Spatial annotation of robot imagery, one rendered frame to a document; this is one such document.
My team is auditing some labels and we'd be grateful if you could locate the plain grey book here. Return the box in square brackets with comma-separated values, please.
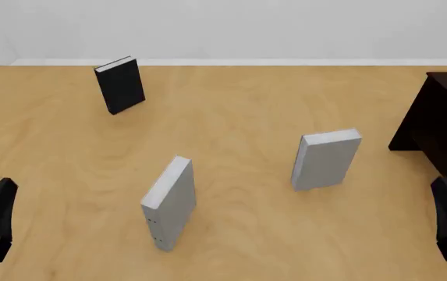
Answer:
[290, 127, 363, 193]

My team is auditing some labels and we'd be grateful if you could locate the dark brown wooden cabinet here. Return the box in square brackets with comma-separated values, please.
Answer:
[387, 71, 447, 191]

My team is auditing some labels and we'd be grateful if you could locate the black hardcover book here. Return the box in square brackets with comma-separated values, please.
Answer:
[93, 55, 147, 116]

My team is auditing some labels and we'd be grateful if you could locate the grey book with spine marks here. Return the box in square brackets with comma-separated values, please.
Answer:
[140, 155, 197, 253]

